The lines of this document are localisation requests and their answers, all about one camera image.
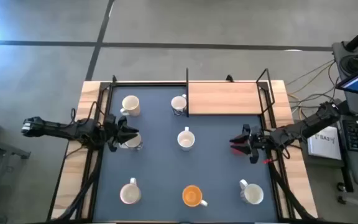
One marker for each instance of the plain cream mug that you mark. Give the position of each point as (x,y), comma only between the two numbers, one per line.
(131,104)

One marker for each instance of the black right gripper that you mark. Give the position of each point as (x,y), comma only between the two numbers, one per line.
(258,140)

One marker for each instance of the black metal table frame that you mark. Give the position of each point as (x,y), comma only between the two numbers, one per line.
(151,84)

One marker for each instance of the white mug blue floral pattern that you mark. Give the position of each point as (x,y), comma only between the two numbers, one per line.
(134,142)

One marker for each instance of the white mug dark blue pattern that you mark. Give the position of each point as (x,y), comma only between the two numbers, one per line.
(178,102)

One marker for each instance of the white mug pale check pattern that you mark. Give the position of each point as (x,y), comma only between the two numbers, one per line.
(186,140)

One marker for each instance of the white mug grey pattern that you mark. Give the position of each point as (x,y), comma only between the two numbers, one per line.
(253,194)

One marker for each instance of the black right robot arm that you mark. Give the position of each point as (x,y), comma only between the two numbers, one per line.
(306,126)

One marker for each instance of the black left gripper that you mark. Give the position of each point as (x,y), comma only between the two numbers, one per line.
(111,132)

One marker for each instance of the grey equipment cart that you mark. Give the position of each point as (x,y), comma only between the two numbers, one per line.
(357,105)

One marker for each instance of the white printed box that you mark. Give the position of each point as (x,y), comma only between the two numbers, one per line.
(323,143)

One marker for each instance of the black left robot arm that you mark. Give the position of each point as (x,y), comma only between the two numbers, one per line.
(57,129)

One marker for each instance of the small red connector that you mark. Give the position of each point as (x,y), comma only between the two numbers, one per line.
(267,161)

